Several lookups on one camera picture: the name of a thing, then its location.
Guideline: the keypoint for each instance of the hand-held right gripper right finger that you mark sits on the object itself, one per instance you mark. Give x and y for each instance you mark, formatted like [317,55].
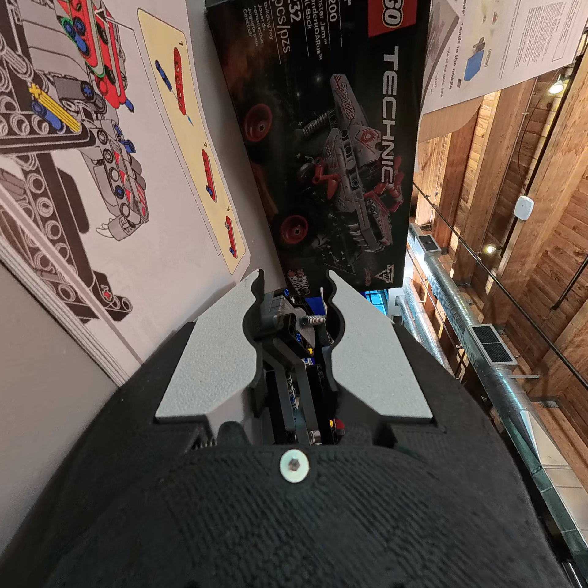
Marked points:
[376,367]

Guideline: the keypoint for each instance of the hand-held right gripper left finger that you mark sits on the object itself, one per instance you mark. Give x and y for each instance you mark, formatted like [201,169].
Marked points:
[206,367]

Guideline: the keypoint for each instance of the grey black toy model assembly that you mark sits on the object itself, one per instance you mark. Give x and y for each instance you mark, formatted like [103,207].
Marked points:
[285,330]

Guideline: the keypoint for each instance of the blue plastic bin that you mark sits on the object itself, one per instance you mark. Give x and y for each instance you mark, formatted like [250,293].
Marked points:
[314,305]

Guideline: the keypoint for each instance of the thin black ceiling rod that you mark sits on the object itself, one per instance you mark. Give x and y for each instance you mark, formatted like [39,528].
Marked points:
[500,294]

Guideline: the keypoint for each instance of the ceiling spot light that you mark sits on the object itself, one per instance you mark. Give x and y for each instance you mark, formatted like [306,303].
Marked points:
[490,249]
[557,86]

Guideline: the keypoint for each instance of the building instruction booklet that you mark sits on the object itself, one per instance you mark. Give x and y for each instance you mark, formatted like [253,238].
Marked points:
[160,193]

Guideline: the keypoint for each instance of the black toy set box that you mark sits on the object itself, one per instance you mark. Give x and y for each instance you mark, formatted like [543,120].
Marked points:
[321,183]

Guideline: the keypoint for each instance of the dark steel beam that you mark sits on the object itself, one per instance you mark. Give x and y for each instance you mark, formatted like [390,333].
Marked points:
[542,482]

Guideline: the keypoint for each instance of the white ceiling sensor device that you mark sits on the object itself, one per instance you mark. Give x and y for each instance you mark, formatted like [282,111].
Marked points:
[523,207]

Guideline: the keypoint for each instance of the white printed paper sheet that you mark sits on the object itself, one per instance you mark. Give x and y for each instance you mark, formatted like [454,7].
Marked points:
[505,41]

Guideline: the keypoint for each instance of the small metal air duct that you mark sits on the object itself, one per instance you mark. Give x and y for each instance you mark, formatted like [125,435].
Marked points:
[427,335]

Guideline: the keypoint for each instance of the large metal air duct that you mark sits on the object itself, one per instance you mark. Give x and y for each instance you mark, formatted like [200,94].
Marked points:
[459,312]

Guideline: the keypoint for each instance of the large duct vent grille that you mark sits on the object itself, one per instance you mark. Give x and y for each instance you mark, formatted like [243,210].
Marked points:
[491,344]

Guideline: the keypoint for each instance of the small duct vent grille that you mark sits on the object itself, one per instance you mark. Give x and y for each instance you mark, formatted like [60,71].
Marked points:
[428,243]

